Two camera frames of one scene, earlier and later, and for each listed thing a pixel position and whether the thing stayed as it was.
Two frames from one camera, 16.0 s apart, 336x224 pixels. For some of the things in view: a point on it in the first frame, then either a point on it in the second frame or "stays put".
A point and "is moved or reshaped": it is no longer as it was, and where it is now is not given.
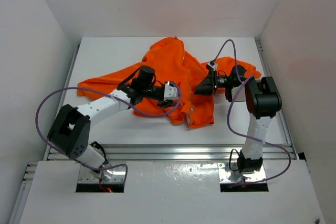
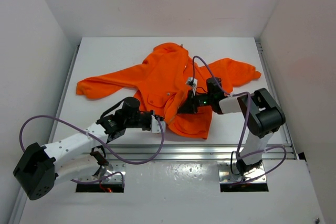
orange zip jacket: x=171 y=85 is moved or reshaped
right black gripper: x=208 y=85 to x=190 y=105
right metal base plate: x=228 y=172 stays put
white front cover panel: x=172 y=192 stays put
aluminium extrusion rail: x=175 y=152 stays put
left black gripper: x=162 y=103 to x=149 y=113
